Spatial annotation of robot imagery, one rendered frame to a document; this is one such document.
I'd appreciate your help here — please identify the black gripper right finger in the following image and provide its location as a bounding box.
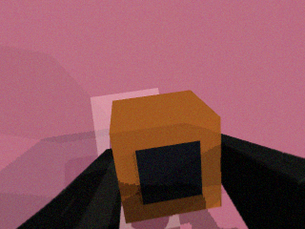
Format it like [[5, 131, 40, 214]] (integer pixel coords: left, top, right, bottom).
[[221, 134, 305, 229]]

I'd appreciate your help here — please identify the orange block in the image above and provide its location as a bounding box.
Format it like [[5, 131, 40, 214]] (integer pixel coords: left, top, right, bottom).
[[110, 90, 221, 223]]

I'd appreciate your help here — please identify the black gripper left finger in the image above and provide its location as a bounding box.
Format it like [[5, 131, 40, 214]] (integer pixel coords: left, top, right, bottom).
[[16, 149, 121, 229]]

